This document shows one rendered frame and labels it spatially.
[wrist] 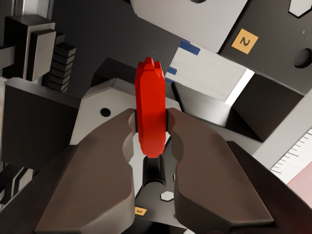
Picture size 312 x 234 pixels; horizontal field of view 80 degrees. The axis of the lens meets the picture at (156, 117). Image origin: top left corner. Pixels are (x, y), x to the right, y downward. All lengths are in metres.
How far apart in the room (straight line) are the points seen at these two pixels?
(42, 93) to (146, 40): 0.51
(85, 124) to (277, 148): 0.18
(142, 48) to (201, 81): 4.11
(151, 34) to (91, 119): 0.55
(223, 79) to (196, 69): 0.72
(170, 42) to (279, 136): 0.54
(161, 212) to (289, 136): 0.16
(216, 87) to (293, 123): 4.73
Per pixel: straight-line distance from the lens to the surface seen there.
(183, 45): 1.78
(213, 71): 4.73
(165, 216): 0.25
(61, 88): 0.64
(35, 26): 0.44
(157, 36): 0.68
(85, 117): 0.16
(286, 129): 0.21
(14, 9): 0.49
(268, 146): 0.21
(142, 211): 0.24
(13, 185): 0.66
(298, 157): 0.24
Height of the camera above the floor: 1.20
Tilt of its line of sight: 13 degrees up
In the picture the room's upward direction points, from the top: 110 degrees clockwise
